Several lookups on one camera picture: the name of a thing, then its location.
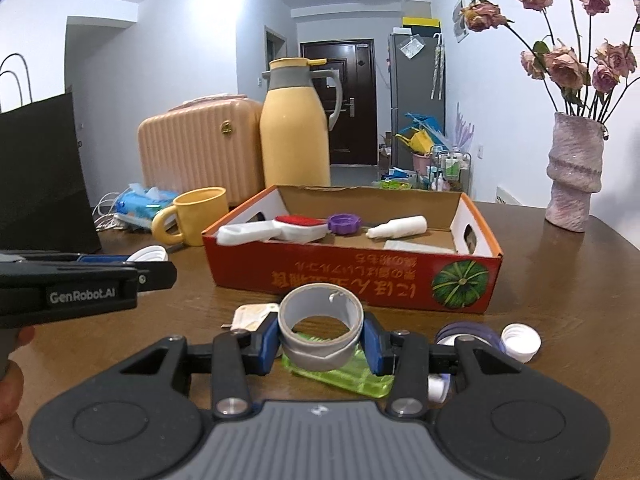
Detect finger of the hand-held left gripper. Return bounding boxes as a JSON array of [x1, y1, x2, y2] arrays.
[[75, 254, 132, 265], [135, 261, 177, 291]]

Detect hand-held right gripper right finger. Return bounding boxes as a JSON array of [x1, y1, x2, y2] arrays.
[[362, 312, 538, 420]]

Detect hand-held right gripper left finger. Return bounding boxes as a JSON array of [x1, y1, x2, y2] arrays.
[[107, 316, 280, 420]]

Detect white ridged bottle cap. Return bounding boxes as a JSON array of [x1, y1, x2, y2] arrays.
[[127, 245, 169, 262], [501, 324, 542, 363]]

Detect green transparent case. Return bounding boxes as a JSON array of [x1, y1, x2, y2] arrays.
[[281, 332, 396, 400]]

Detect grey tape roll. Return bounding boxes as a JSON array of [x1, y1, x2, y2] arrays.
[[277, 283, 366, 372]]

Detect red cardboard box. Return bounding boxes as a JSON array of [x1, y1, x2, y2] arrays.
[[201, 184, 503, 316]]

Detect small white cap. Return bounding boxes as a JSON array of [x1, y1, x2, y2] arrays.
[[427, 375, 451, 404]]

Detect translucent white plastic box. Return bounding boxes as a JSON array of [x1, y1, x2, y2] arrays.
[[382, 239, 458, 255]]

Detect red and white lint brush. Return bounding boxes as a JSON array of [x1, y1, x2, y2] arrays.
[[217, 215, 328, 247]]

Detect white squeeze bottle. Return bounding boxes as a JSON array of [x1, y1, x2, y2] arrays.
[[366, 215, 428, 240]]

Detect purple scalloped lid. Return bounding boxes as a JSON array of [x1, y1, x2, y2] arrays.
[[327, 213, 362, 236]]

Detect person's left hand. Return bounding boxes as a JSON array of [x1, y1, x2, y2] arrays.
[[0, 326, 37, 471]]

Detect blue tissue pack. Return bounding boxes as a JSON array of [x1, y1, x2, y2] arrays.
[[114, 183, 180, 231]]

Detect yellow mug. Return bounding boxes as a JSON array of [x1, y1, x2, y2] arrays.
[[151, 187, 227, 247]]

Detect black paper bag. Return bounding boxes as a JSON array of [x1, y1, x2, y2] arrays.
[[0, 52, 103, 256]]

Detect orange ribbed suitcase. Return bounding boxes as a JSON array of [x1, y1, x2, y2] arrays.
[[137, 95, 266, 208]]

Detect white storage cart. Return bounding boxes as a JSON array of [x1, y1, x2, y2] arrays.
[[430, 145, 473, 193]]

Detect yellow thermos jug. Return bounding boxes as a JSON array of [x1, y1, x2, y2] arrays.
[[259, 57, 345, 188]]

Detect yellow watering can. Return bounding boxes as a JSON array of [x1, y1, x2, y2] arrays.
[[396, 130, 433, 156]]

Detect dark brown entrance door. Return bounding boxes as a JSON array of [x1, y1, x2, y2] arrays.
[[300, 39, 378, 167]]

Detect blue folding rack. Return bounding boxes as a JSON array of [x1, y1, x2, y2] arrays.
[[397, 112, 446, 151]]

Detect grey interior door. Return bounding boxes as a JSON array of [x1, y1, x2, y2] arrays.
[[264, 25, 290, 77]]

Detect grey refrigerator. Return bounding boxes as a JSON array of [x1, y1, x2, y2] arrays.
[[389, 32, 446, 158]]

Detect pink textured vase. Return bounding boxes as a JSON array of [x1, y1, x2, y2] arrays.
[[545, 112, 608, 233]]

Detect white folded umbrella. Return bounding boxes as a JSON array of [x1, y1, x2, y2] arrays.
[[431, 32, 446, 101]]

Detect yellow and black box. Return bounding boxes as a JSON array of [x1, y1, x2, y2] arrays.
[[402, 16, 443, 36]]

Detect dried pink roses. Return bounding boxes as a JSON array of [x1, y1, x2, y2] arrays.
[[459, 0, 640, 123]]

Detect white cables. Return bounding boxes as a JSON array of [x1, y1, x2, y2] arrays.
[[92, 192, 131, 233]]

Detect wall picture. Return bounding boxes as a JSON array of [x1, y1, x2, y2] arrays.
[[452, 0, 470, 43]]

